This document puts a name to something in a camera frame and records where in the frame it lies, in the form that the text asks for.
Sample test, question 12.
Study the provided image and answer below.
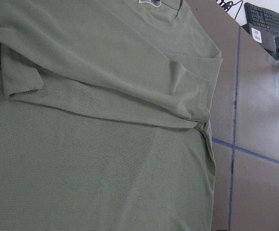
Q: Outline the black computer keyboard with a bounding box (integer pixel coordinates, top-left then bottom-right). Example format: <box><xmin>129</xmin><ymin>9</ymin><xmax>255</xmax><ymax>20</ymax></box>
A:
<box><xmin>244</xmin><ymin>2</ymin><xmax>279</xmax><ymax>37</ymax></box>

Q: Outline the black labelled box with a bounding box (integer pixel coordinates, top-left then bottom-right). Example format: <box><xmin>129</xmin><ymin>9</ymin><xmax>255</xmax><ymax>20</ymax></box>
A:
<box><xmin>247</xmin><ymin>24</ymin><xmax>276</xmax><ymax>54</ymax></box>

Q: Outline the olive green long-sleeve shirt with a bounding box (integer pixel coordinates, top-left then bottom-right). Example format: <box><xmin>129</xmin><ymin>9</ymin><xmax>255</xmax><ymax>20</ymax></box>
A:
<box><xmin>0</xmin><ymin>0</ymin><xmax>222</xmax><ymax>231</ymax></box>

